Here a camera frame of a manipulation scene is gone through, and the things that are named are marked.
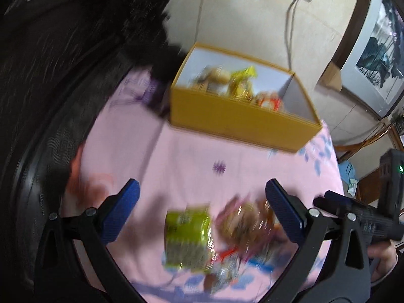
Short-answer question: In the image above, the green yellow snack packet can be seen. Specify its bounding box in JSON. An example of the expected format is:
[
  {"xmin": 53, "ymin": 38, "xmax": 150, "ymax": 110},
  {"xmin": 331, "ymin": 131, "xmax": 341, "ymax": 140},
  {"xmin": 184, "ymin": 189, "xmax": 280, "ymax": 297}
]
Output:
[{"xmin": 162, "ymin": 205, "xmax": 215, "ymax": 272}]

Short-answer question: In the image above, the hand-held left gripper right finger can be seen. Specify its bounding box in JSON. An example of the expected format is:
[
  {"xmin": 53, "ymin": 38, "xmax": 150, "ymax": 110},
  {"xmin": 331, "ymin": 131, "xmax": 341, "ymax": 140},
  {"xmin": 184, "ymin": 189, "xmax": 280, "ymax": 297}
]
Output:
[{"xmin": 265, "ymin": 178, "xmax": 371, "ymax": 303}]

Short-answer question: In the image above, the pink floral bedsheet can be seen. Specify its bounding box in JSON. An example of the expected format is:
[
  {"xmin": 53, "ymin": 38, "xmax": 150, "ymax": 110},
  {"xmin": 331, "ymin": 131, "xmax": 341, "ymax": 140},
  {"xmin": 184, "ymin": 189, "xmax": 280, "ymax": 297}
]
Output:
[{"xmin": 60, "ymin": 68, "xmax": 345, "ymax": 303}]

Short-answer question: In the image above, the grey cable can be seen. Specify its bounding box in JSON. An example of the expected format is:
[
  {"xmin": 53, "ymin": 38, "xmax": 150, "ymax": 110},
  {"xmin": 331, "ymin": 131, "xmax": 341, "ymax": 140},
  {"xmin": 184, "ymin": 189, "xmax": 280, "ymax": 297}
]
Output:
[{"xmin": 285, "ymin": 0, "xmax": 304, "ymax": 70}]

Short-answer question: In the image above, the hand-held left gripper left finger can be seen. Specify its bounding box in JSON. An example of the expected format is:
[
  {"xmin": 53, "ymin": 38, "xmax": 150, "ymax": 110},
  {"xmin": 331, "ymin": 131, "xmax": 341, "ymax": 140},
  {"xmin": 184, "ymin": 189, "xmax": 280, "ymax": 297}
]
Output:
[{"xmin": 33, "ymin": 178, "xmax": 146, "ymax": 303}]

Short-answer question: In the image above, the white printed snack packet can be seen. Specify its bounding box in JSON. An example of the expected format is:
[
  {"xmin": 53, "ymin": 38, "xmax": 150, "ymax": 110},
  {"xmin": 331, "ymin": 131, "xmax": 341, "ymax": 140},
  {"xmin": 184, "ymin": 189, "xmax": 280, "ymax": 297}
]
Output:
[{"xmin": 202, "ymin": 248, "xmax": 248, "ymax": 295}]

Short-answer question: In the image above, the tan cardboard box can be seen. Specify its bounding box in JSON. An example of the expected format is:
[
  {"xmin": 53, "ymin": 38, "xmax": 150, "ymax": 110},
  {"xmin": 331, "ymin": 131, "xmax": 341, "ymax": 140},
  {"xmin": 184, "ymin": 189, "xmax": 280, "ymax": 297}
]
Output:
[{"xmin": 318, "ymin": 61, "xmax": 343, "ymax": 93}]

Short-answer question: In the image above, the framed ink painting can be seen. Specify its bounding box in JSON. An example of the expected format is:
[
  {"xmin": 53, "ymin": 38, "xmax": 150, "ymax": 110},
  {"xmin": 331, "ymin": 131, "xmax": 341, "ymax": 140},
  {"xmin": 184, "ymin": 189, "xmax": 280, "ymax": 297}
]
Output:
[{"xmin": 335, "ymin": 0, "xmax": 404, "ymax": 120}]

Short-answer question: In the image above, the yellow snack bag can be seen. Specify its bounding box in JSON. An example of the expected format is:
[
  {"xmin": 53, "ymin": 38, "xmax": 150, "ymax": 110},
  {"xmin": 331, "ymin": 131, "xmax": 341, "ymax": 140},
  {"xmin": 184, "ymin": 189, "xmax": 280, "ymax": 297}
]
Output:
[{"xmin": 229, "ymin": 66, "xmax": 258, "ymax": 100}]

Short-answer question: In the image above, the wooden chair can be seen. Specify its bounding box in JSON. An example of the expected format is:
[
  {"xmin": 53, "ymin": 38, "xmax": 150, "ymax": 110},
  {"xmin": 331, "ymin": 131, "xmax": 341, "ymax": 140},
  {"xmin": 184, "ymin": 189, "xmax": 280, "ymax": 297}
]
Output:
[{"xmin": 333, "ymin": 121, "xmax": 404, "ymax": 198}]

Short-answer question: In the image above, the yellow cardboard box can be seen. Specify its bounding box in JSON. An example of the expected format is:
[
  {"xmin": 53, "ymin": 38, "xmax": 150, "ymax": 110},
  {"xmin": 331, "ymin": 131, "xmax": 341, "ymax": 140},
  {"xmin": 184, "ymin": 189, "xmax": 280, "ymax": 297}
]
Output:
[{"xmin": 169, "ymin": 42, "xmax": 323, "ymax": 153}]

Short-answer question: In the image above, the person's right forearm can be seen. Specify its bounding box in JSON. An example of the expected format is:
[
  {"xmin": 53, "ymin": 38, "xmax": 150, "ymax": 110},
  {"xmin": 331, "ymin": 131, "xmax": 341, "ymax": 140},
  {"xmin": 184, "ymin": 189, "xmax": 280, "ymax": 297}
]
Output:
[{"xmin": 369, "ymin": 252, "xmax": 404, "ymax": 303}]

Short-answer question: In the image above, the clear cracker packet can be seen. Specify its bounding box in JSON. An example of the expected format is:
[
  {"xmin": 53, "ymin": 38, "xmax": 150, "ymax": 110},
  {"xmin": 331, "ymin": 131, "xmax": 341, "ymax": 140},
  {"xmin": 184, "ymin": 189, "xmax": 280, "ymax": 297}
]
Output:
[{"xmin": 218, "ymin": 196, "xmax": 285, "ymax": 259}]

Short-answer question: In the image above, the person's right hand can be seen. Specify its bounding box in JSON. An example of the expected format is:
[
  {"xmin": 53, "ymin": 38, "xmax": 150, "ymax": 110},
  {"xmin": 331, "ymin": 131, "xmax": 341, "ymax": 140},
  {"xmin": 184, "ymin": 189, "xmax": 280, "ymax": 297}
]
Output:
[{"xmin": 368, "ymin": 241, "xmax": 398, "ymax": 283}]

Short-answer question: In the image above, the blue cloth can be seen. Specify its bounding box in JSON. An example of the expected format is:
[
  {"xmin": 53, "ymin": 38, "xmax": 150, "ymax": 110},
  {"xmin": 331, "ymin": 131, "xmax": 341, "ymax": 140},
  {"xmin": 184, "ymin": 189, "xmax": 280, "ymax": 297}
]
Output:
[{"xmin": 339, "ymin": 161, "xmax": 358, "ymax": 185}]

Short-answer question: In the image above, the red snack packet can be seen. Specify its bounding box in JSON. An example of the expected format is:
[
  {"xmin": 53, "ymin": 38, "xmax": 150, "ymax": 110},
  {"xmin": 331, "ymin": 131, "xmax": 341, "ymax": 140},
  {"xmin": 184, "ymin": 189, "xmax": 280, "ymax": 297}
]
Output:
[{"xmin": 252, "ymin": 91, "xmax": 285, "ymax": 112}]

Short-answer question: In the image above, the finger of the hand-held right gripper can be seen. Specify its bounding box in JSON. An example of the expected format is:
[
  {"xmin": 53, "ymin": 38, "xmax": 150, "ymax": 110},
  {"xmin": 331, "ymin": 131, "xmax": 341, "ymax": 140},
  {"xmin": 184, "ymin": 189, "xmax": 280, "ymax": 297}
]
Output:
[
  {"xmin": 313, "ymin": 196, "xmax": 351, "ymax": 218},
  {"xmin": 325, "ymin": 190, "xmax": 376, "ymax": 210}
]

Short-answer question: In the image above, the clear bun packet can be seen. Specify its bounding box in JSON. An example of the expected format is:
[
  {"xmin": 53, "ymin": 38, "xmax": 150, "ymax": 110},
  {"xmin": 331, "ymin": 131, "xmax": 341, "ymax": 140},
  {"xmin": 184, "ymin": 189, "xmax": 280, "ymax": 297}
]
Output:
[{"xmin": 192, "ymin": 66, "xmax": 232, "ymax": 93}]

